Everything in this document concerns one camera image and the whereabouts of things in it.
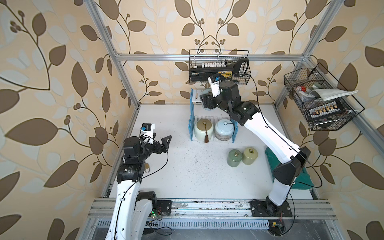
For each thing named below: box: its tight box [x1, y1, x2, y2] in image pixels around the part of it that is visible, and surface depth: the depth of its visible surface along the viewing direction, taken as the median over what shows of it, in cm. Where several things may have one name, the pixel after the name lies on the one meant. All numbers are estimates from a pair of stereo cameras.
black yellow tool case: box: [189, 58, 250, 82], surface depth 85 cm
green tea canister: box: [227, 149, 243, 168], surface depth 86 cm
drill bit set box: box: [304, 99, 348, 122], surface depth 69 cm
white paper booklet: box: [309, 88, 359, 101], surface depth 63 cm
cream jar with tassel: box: [194, 118, 214, 143], surface depth 94 cm
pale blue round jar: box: [215, 119, 235, 141], surface depth 93 cm
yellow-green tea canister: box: [242, 147, 259, 165], surface depth 87 cm
